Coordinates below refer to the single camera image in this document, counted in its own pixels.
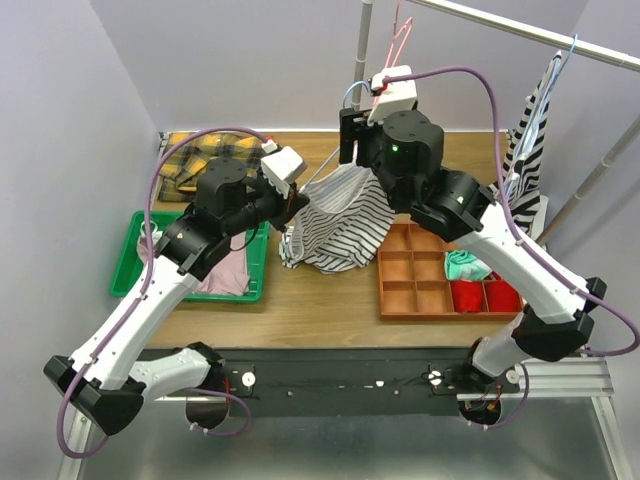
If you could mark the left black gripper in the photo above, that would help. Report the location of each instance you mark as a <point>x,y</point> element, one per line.
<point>288,209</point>

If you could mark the blue hanger holding top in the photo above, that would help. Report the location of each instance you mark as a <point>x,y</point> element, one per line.
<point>530,135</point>

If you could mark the yellow plaid shirt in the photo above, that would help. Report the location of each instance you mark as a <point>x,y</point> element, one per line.
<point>179,174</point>

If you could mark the red cloth right compartment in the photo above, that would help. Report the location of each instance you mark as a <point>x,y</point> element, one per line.
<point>501,297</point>

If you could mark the red cloth compartment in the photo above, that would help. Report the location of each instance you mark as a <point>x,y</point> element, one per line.
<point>467,296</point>
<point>501,297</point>

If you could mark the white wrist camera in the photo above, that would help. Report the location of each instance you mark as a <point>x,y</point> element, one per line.
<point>392,97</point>
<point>281,166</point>

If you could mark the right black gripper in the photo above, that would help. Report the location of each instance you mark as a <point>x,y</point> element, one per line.
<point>353,126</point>

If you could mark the red cloth left compartment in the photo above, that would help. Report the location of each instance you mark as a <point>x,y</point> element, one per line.
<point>467,296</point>

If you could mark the blue wire hanger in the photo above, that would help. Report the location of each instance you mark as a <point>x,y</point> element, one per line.
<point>348,95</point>

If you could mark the white black striped tank top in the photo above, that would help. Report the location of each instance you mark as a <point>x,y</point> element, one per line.
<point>344,224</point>

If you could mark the brown wooden compartment box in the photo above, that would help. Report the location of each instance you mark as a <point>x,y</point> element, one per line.
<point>412,284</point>

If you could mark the green plastic tray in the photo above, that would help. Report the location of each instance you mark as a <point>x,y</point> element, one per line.
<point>129,266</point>

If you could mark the mauve pink garment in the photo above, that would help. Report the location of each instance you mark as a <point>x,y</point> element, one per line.
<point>230,276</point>

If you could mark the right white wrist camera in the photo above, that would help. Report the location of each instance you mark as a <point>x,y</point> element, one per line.
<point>392,97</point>

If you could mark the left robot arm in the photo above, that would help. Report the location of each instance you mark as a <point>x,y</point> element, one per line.
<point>104,379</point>

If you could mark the pink wire hanger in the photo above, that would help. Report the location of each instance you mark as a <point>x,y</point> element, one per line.
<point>399,36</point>

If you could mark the mint green sock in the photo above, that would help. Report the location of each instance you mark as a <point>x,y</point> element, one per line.
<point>463,265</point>

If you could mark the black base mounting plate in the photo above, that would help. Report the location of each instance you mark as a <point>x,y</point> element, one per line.
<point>347,381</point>

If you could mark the wide striped hung tank top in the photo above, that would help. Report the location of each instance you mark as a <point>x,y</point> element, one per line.
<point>525,155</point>

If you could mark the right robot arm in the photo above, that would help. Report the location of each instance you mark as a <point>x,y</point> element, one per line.
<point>405,153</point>

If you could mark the metal clothes rack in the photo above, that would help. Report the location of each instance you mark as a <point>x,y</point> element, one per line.
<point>573,45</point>

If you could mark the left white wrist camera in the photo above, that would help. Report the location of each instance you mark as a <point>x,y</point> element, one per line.
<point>281,166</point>

